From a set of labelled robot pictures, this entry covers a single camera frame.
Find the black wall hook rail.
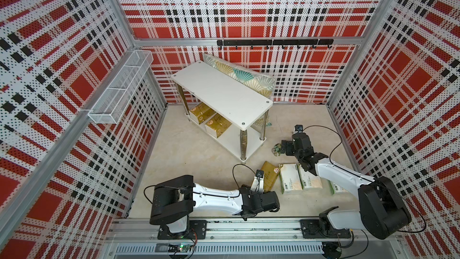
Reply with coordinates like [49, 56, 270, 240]
[216, 38, 334, 47]

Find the white wire mesh basket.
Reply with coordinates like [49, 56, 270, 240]
[88, 50, 153, 124]

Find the fan pattern cushion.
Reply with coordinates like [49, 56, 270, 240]
[202, 53, 277, 127]

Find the white green tissue pack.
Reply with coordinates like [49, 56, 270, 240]
[297, 164, 323, 191]
[329, 181, 348, 195]
[279, 164, 303, 194]

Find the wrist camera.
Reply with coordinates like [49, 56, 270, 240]
[250, 170, 264, 194]
[294, 125, 304, 133]

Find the gold tissue pack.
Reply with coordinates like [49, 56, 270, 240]
[261, 161, 280, 193]
[189, 102, 215, 124]
[206, 113, 232, 138]

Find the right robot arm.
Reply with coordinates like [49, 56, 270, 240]
[281, 132, 412, 240]

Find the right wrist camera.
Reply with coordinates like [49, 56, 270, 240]
[294, 125, 304, 133]

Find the green circuit board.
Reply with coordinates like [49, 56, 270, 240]
[168, 243, 193, 254]

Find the white two-tier shelf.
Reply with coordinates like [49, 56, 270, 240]
[171, 61, 273, 163]

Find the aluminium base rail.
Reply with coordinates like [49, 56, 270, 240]
[100, 217, 411, 259]

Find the green sloth figure keychain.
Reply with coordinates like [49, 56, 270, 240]
[271, 143, 285, 157]

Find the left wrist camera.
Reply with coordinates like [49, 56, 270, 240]
[250, 170, 264, 194]

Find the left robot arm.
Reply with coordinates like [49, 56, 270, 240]
[147, 175, 280, 241]

